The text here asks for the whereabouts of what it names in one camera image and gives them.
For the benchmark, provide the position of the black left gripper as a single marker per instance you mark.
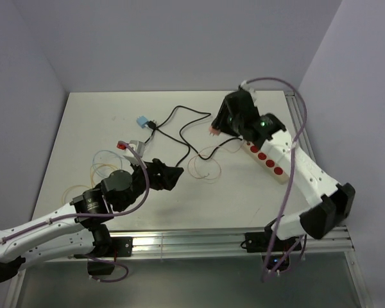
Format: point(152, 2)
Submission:
point(168, 176)

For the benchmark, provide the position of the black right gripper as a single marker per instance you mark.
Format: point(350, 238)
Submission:
point(220, 121)

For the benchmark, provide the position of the pink charger plug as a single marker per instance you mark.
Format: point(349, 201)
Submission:
point(214, 131)

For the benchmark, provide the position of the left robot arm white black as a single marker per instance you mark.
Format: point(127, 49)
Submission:
point(78, 227)

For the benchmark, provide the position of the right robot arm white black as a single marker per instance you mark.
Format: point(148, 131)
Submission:
point(328, 202)

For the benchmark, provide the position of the blue charger plug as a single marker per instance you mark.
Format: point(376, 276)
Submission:
point(142, 121)

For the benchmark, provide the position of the beige power strip red sockets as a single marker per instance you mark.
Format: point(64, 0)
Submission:
point(266, 162)

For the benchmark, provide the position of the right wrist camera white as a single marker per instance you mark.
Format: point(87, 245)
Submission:
point(245, 85)

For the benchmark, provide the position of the left wrist camera grey red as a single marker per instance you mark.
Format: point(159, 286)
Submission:
point(137, 146)

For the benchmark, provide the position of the aluminium side rail right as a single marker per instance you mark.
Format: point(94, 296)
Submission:
point(297, 119)

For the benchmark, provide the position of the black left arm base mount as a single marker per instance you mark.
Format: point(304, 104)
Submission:
point(102, 260)

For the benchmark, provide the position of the aluminium frame rail front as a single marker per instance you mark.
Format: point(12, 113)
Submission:
point(201, 243)

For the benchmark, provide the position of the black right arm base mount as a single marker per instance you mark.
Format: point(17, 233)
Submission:
point(257, 242)

